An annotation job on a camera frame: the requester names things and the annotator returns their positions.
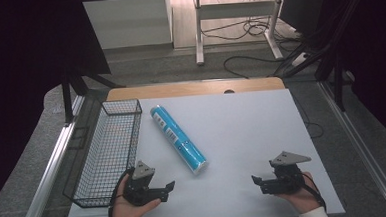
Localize person's right hand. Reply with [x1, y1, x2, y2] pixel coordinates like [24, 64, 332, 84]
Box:
[276, 170, 322, 216]

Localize blue wrapped roll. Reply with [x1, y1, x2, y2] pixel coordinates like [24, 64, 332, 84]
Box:
[149, 102, 209, 178]

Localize black metal stand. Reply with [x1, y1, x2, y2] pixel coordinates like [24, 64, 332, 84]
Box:
[59, 66, 129, 125]
[269, 0, 377, 116]

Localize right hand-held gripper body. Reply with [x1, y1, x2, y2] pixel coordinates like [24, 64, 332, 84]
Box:
[267, 148, 315, 197]

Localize black floor cable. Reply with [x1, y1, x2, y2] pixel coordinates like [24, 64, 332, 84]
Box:
[222, 53, 282, 81]

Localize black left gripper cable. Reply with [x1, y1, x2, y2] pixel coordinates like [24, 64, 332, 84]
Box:
[105, 167, 138, 217]

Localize tangled black cables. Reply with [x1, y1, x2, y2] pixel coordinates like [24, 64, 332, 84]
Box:
[199, 13, 300, 44]

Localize black wire basket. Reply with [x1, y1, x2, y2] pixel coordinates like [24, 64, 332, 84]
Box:
[58, 98, 148, 210]

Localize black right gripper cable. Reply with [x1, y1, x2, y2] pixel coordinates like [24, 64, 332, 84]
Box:
[299, 171, 328, 214]

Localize aluminium rail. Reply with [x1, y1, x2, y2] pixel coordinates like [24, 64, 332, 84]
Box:
[317, 77, 386, 217]
[9, 93, 92, 217]

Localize person's left hand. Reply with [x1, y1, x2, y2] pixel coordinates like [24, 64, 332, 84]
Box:
[108, 171, 164, 217]

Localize thin black cable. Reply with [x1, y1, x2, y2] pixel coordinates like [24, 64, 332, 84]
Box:
[290, 92, 326, 140]

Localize dark curtain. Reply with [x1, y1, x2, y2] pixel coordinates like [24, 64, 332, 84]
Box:
[278, 0, 386, 150]
[0, 0, 119, 213]

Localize white desk frame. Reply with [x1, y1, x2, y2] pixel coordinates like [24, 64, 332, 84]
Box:
[192, 0, 292, 67]

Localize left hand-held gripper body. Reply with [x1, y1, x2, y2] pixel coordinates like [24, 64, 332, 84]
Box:
[121, 159, 160, 207]

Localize white power strip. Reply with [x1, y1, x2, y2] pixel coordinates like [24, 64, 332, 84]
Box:
[290, 51, 311, 68]

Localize white cabinet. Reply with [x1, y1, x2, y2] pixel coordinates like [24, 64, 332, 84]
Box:
[82, 0, 176, 52]

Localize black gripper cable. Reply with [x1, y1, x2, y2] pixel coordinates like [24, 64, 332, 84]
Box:
[299, 171, 328, 214]
[105, 167, 138, 217]

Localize white table mat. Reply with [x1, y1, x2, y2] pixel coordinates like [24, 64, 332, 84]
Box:
[56, 85, 347, 217]

